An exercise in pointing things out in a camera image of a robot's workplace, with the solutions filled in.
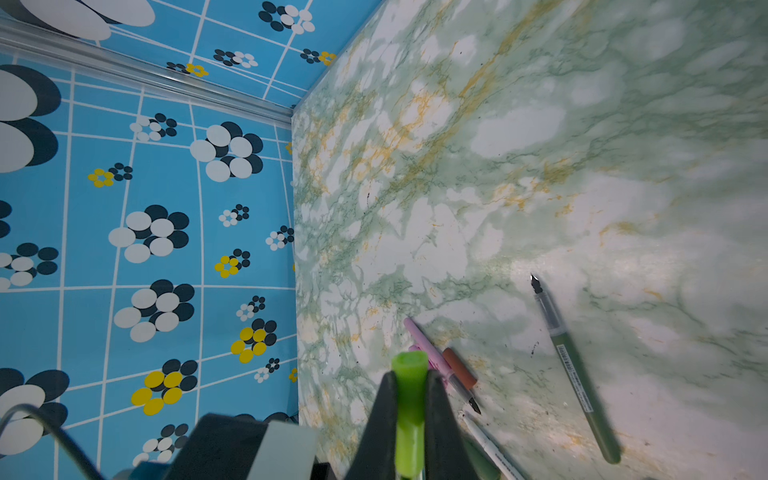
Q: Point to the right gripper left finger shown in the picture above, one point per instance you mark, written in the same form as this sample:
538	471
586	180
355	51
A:
375	456

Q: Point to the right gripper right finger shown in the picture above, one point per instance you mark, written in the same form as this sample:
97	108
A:
445	453

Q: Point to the light green pen cap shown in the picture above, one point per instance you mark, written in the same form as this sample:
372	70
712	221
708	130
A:
410	369

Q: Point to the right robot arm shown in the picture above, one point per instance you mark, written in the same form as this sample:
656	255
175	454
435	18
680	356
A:
223	447

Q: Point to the dark green pen cap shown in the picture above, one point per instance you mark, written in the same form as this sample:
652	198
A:
485	469

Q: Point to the white pen yellow tip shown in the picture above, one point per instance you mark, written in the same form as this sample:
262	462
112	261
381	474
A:
492	451

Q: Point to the pink fountain pen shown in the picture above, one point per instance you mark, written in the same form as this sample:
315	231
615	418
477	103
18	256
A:
437	361

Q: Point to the red-brown pen cap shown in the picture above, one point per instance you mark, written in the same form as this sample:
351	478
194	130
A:
465	376

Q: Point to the dark green fountain pen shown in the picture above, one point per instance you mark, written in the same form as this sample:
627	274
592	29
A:
576	372

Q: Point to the left corner aluminium post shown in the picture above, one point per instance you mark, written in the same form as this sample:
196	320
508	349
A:
34	40

